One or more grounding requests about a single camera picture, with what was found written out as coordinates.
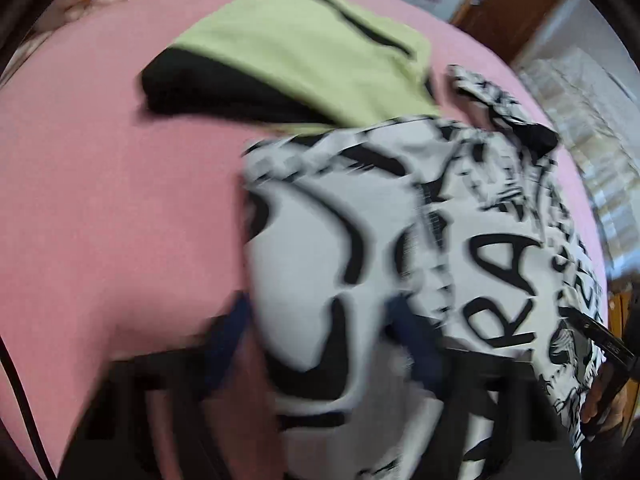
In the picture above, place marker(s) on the lace covered furniture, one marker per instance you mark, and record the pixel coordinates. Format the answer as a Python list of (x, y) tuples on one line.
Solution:
[(599, 125)]

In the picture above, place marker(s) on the pink bed sheet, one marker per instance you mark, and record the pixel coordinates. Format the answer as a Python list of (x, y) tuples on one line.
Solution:
[(123, 232)]

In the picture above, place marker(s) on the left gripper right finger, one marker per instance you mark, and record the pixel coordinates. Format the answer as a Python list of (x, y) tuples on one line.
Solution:
[(493, 409)]

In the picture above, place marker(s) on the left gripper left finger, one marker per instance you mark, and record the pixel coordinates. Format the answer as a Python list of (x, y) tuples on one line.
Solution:
[(199, 411)]

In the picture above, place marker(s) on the brown wooden door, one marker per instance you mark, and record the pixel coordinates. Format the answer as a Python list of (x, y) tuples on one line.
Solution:
[(504, 26)]

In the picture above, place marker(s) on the white black graffiti print jacket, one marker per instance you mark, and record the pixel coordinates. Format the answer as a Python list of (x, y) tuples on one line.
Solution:
[(469, 223)]

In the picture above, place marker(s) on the green black folded garment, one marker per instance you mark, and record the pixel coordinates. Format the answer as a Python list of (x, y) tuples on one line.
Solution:
[(294, 63)]

